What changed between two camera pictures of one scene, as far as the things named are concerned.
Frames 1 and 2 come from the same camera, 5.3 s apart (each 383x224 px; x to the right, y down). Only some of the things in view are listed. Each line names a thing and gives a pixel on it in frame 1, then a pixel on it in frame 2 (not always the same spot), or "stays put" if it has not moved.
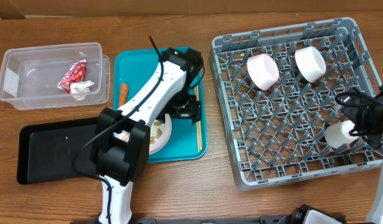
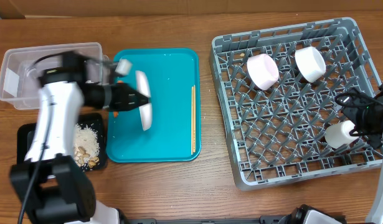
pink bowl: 263,70 stays put
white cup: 337,134 stays put
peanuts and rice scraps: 156,133 → 86,147
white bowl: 310,63 stays put
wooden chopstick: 197,135 → 192,121
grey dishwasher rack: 276,88 stays put
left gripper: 192,111 → 122,92
